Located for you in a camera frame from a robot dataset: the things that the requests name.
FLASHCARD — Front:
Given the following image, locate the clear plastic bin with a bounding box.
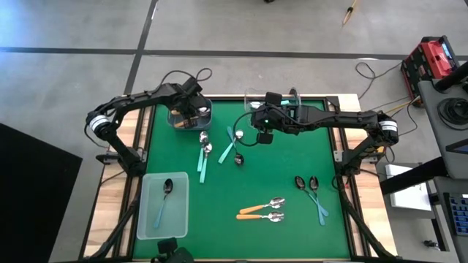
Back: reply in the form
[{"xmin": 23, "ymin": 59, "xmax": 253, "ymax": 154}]
[{"xmin": 244, "ymin": 87, "xmax": 303, "ymax": 129}]

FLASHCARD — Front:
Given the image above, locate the keypad with blue keys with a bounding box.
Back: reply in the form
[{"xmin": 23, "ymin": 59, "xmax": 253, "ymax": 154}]
[{"xmin": 444, "ymin": 192, "xmax": 468, "ymax": 237}]

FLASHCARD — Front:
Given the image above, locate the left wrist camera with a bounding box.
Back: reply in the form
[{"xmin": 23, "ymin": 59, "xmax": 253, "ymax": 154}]
[{"xmin": 181, "ymin": 77, "xmax": 203, "ymax": 96}]

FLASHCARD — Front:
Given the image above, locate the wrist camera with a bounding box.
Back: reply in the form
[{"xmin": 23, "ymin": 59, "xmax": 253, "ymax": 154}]
[
  {"xmin": 251, "ymin": 106, "xmax": 272, "ymax": 132},
  {"xmin": 181, "ymin": 77, "xmax": 203, "ymax": 96}
]

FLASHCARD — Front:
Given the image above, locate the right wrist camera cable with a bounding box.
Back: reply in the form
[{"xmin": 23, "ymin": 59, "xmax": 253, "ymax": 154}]
[{"xmin": 233, "ymin": 111, "xmax": 261, "ymax": 148}]

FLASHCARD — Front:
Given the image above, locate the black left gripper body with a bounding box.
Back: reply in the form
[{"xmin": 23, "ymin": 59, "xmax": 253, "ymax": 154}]
[{"xmin": 166, "ymin": 83, "xmax": 210, "ymax": 117}]

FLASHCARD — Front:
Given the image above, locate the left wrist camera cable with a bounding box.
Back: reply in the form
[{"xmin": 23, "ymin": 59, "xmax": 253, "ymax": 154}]
[{"xmin": 159, "ymin": 67, "xmax": 214, "ymax": 88}]

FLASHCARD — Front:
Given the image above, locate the coiled black cable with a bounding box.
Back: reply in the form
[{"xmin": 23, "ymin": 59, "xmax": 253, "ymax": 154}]
[{"xmin": 437, "ymin": 97, "xmax": 468, "ymax": 132}]

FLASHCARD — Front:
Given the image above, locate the white box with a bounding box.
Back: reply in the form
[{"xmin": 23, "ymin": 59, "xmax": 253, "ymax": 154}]
[{"xmin": 384, "ymin": 163, "xmax": 433, "ymax": 212}]

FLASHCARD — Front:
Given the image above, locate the black table frame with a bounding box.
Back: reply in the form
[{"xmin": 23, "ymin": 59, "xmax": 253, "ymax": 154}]
[{"xmin": 124, "ymin": 87, "xmax": 361, "ymax": 263}]

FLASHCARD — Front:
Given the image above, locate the yellow floor cable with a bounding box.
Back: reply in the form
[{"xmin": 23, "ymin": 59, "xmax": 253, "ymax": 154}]
[{"xmin": 363, "ymin": 95, "xmax": 423, "ymax": 127}]

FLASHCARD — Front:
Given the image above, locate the gray-blue plastic bin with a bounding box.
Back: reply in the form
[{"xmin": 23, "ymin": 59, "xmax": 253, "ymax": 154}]
[{"xmin": 166, "ymin": 96, "xmax": 213, "ymax": 132}]

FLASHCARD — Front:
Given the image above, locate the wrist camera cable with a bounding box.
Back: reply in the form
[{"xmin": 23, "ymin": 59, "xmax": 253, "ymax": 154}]
[
  {"xmin": 159, "ymin": 67, "xmax": 214, "ymax": 88},
  {"xmin": 233, "ymin": 111, "xmax": 261, "ymax": 148}
]

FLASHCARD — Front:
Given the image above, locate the black floor cable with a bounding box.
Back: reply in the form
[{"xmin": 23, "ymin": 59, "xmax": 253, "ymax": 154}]
[{"xmin": 355, "ymin": 61, "xmax": 404, "ymax": 102}]

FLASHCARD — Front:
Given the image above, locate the green table mat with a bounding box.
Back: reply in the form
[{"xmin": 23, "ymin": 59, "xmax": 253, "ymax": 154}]
[{"xmin": 132, "ymin": 99, "xmax": 352, "ymax": 260}]

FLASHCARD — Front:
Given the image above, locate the wooden stick with black tip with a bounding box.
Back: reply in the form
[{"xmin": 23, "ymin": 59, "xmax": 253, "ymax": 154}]
[{"xmin": 341, "ymin": 0, "xmax": 358, "ymax": 26}]

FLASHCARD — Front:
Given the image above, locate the black tube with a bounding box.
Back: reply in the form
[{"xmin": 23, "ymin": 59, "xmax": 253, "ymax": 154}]
[{"xmin": 434, "ymin": 61, "xmax": 468, "ymax": 93}]

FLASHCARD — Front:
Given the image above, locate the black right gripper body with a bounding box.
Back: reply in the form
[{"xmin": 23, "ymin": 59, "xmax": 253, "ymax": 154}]
[{"xmin": 257, "ymin": 91, "xmax": 296, "ymax": 144}]

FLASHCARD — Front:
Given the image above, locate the black diagonal frame strut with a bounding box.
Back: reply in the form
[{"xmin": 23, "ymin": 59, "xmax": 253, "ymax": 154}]
[
  {"xmin": 83, "ymin": 182, "xmax": 142, "ymax": 261},
  {"xmin": 339, "ymin": 189, "xmax": 398, "ymax": 261}
]

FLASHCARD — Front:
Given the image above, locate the gray cart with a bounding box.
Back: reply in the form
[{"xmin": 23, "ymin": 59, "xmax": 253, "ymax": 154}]
[{"xmin": 418, "ymin": 60, "xmax": 468, "ymax": 180}]

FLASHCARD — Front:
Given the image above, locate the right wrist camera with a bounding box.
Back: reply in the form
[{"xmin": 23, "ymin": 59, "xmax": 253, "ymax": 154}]
[{"xmin": 251, "ymin": 106, "xmax": 272, "ymax": 132}]

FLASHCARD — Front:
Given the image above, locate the dark tablet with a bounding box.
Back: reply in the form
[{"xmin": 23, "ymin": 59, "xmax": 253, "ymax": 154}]
[{"xmin": 445, "ymin": 138, "xmax": 468, "ymax": 156}]

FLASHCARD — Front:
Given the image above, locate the yellow and black plug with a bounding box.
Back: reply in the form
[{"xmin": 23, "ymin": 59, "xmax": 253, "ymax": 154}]
[{"xmin": 368, "ymin": 142, "xmax": 388, "ymax": 161}]

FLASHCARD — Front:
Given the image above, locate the black bar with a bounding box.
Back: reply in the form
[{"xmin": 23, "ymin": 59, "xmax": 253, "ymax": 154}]
[{"xmin": 379, "ymin": 156, "xmax": 450, "ymax": 197}]

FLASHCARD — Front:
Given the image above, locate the red and black tool case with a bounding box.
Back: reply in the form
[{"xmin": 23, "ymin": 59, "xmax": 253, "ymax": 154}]
[{"xmin": 400, "ymin": 35, "xmax": 461, "ymax": 102}]

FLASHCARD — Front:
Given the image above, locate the frosted white plastic bin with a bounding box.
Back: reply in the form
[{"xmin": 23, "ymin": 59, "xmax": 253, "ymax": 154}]
[{"xmin": 136, "ymin": 171, "xmax": 190, "ymax": 241}]

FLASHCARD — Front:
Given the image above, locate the black floor mat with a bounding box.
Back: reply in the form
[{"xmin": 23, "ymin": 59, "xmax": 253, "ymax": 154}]
[{"xmin": 0, "ymin": 122, "xmax": 83, "ymax": 263}]

